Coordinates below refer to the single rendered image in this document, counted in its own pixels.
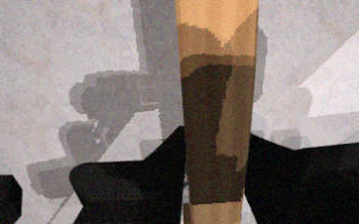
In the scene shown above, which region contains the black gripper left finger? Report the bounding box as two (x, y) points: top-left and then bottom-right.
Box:
(68, 126), (186, 224)

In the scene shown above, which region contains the dark brown wooden post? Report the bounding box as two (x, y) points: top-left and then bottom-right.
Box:
(183, 203), (191, 224)

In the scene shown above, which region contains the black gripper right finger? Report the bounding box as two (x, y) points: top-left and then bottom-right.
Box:
(244, 134), (359, 224)

